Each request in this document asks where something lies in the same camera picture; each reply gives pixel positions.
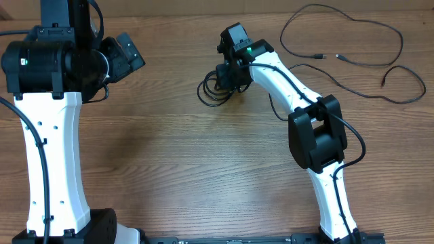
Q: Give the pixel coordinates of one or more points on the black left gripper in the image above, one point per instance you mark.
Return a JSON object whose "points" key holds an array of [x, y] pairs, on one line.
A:
{"points": [[121, 66]]}

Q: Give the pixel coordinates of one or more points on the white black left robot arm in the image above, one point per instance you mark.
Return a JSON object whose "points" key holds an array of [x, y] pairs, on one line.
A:
{"points": [[50, 81]]}

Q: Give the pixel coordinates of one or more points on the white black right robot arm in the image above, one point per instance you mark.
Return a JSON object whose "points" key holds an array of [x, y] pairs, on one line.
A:
{"points": [[316, 131]]}

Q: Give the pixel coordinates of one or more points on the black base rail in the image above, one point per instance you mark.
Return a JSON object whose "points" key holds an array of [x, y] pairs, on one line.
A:
{"points": [[234, 240]]}

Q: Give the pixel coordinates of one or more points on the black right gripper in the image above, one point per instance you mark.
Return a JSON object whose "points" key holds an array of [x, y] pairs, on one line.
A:
{"points": [[223, 76]]}

